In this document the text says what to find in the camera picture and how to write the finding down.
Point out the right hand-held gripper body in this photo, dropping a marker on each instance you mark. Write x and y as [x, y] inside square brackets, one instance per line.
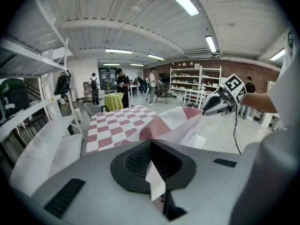
[234, 85]

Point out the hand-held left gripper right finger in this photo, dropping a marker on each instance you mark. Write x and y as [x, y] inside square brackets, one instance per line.
[206, 184]

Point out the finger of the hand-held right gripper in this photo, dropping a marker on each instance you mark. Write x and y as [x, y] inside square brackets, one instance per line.
[212, 99]
[212, 110]

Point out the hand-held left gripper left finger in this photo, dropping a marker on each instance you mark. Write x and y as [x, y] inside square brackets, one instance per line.
[93, 184]

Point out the red white checkered cloth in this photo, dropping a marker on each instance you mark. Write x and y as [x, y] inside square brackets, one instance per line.
[112, 128]

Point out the person's right forearm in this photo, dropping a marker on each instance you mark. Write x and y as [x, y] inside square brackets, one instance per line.
[257, 102]

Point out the white display shelving unit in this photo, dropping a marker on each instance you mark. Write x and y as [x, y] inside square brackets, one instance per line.
[200, 78]

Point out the ceiling air vent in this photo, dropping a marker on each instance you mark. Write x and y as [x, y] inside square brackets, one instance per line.
[199, 53]

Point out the dark wooden chair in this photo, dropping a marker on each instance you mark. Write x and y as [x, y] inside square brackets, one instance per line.
[161, 92]

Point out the black monitor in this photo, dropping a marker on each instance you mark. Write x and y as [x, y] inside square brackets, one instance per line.
[164, 77]

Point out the person's white shirt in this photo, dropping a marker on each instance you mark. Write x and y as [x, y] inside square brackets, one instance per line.
[269, 172]

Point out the white padded sheet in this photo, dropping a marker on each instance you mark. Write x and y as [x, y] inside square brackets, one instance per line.
[35, 153]

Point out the grey chair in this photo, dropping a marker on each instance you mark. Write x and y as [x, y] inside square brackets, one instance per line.
[90, 108]

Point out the yellow-green covered round table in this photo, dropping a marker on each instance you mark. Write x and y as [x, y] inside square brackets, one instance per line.
[113, 102]

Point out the small open cabinet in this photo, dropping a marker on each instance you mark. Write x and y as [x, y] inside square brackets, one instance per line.
[87, 90]

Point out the black backpack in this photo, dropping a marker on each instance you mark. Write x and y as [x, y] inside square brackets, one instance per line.
[62, 84]

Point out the green helmet-shaped device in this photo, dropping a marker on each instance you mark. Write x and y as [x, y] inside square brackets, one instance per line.
[14, 92]

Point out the white metal shelving rack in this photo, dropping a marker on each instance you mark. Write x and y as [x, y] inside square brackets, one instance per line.
[35, 63]

